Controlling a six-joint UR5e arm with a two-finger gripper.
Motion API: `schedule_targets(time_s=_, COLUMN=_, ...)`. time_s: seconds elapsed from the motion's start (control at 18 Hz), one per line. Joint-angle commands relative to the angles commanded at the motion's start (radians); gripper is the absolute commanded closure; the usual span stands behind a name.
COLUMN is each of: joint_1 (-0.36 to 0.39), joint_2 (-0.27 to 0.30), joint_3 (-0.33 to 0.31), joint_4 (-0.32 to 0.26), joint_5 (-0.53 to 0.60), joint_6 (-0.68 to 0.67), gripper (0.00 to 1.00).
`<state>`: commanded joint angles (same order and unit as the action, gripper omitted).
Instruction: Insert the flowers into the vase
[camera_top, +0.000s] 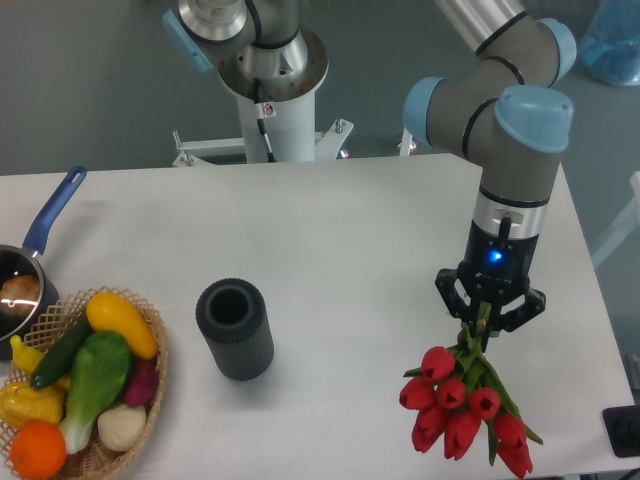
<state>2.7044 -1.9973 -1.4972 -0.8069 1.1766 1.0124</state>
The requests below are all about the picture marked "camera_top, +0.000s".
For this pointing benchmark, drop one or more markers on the yellow banana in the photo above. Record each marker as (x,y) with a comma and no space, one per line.
(25,357)

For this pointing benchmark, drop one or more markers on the dark grey ribbed vase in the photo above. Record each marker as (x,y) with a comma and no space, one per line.
(232,316)

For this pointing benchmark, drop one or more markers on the white frame at right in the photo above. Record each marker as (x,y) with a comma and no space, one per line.
(625,222)

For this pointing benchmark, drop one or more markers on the green bok choy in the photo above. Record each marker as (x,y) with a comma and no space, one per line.
(98,374)

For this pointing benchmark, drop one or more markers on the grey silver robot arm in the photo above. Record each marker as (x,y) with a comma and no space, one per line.
(506,117)

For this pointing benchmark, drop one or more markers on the red tulip bouquet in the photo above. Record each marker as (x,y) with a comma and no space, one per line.
(455,391)

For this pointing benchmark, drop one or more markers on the blue handled saucepan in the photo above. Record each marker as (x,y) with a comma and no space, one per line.
(23,260)

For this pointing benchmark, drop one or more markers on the yellow bumpy gourd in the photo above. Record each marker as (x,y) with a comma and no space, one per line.
(21,405)

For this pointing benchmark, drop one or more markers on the white garlic bulb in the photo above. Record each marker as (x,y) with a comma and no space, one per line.
(119,427)

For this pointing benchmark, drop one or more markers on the yellow squash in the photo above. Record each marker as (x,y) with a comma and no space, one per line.
(107,311)

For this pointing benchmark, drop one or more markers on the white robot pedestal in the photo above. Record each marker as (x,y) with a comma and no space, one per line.
(275,94)

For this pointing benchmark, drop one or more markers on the orange fruit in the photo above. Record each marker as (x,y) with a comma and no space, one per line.
(38,451)

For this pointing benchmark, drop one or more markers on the brown bread roll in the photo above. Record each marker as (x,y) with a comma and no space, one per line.
(19,296)

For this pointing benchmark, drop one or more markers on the purple red onion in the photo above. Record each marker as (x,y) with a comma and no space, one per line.
(142,385)

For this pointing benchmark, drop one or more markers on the green cucumber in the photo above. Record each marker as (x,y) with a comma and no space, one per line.
(58,361)

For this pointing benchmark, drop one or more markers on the black device at edge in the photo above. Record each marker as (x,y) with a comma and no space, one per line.
(622,427)

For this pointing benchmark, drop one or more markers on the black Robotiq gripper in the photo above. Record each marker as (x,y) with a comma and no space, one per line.
(493,271)

